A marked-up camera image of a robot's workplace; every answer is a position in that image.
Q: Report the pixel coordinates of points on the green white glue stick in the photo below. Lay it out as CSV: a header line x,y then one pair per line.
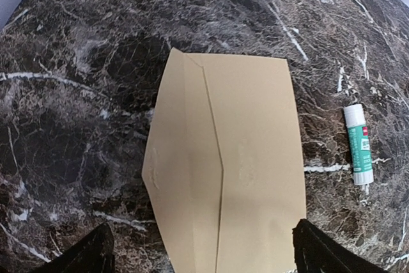
x,y
358,136

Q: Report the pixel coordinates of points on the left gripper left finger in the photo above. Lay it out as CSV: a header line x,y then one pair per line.
x,y
93,253

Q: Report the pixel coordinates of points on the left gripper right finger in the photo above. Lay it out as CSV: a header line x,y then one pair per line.
x,y
314,251

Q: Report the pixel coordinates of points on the brown kraft paper envelope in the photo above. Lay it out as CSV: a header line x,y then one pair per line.
x,y
223,165

